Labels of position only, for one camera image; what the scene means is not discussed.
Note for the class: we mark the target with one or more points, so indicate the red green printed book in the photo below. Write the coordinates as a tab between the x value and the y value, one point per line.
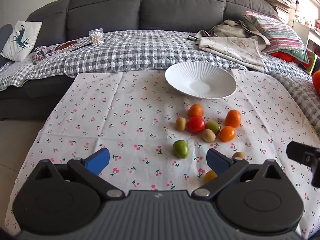
308	61

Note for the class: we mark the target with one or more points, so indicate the dark red case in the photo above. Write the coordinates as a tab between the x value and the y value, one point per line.
66	45

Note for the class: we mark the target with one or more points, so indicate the small black metal item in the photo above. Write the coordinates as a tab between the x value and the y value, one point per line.
192	37

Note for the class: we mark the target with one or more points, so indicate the clear cotton swab box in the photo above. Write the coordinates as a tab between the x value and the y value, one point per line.
96	37

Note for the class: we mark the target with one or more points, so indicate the folded floral cloth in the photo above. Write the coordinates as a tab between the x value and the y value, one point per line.
230	47

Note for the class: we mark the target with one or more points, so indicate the white deer print pillow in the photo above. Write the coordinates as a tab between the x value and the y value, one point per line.
21	40

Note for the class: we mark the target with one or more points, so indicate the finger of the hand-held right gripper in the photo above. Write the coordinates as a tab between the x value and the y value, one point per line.
301	155

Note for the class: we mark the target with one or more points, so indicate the orange round fruit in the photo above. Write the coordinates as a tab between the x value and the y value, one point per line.
317	81

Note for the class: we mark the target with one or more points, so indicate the green reddish round fruit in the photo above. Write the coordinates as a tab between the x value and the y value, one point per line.
213	127

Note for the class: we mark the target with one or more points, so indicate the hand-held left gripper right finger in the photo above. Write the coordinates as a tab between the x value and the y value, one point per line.
217	161

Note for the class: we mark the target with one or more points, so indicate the striped patterned pillow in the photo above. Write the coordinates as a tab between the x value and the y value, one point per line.
277	32

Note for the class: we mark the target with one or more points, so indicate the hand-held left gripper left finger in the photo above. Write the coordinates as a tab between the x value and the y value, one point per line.
98	159

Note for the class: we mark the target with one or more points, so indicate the red tomato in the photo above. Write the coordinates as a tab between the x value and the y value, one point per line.
196	124

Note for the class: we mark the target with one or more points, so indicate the white ribbed bowl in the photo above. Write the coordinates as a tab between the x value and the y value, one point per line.
200	80

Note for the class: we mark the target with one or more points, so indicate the grey checkered blanket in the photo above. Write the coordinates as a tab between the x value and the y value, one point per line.
125	50

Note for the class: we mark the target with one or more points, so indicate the small yellow tomato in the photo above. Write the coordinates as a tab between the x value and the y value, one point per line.
210	176

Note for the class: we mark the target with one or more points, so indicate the white bookshelf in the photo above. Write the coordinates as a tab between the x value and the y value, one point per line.
300	30

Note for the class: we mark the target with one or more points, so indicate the brown kiwi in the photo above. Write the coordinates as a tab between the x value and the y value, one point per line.
238	155
208	135
180	124

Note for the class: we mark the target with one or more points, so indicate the large green round fruit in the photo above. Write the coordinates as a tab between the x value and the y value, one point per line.
181	149

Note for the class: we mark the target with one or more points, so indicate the beige canvas bag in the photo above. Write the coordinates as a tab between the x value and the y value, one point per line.
230	31

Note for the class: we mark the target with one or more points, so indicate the thin black stick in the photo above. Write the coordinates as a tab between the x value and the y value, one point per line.
81	46

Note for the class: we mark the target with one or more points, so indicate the large orange mandarin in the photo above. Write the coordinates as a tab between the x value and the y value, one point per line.
233	118

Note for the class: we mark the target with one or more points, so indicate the cherry print tablecloth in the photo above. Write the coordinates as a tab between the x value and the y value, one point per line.
100	105

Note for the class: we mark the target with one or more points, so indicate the dark grey sofa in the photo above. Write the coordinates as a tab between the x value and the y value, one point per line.
175	5

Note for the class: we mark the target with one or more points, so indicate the stack of newspapers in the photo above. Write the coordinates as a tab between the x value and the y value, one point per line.
278	2

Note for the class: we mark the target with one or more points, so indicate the red plush item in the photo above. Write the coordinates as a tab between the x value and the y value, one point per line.
285	56

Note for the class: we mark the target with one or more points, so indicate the patterned fabric pouch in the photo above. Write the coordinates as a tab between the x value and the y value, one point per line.
41	53

